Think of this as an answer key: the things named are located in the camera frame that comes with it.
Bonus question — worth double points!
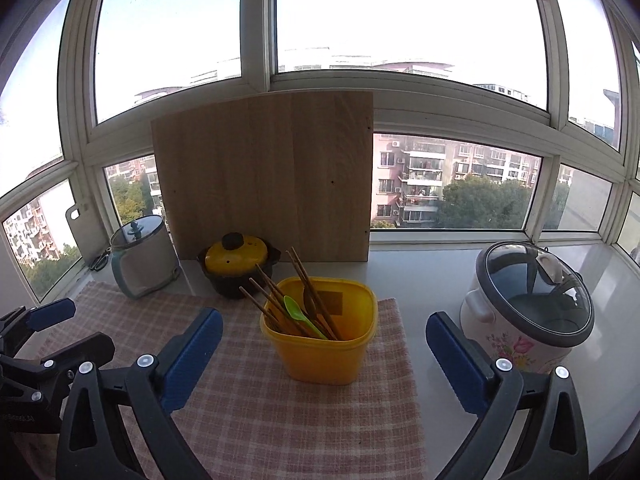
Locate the wooden chopstick red tip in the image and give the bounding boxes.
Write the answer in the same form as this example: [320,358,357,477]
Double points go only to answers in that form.
[288,247,341,340]
[239,286,281,332]
[286,247,336,340]
[256,266,307,336]
[248,278,305,336]

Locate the green plastic spoon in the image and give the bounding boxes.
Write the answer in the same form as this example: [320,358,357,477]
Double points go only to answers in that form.
[284,296,328,340]

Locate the black scissors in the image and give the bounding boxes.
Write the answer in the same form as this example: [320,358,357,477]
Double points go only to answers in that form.
[89,247,111,272]

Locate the white plastic cutting board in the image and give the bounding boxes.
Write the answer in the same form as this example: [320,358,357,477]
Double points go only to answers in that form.
[65,200,108,266]

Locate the white floral rice cooker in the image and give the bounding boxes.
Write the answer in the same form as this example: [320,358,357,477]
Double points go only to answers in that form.
[460,242,594,373]

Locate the teal white electric cooker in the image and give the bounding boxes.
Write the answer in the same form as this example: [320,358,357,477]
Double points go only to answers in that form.
[110,214,181,299]

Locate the pink checked table cloth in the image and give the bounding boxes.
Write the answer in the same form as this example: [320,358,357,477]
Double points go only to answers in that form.
[23,282,427,479]

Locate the black pot yellow lid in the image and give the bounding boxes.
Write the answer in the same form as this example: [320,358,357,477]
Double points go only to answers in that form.
[196,232,282,299]

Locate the yellow plastic utensil container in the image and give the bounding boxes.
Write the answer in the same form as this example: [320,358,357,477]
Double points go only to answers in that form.
[260,276,378,386]

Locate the wooden cutting board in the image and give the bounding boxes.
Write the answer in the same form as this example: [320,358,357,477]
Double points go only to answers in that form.
[152,91,373,262]

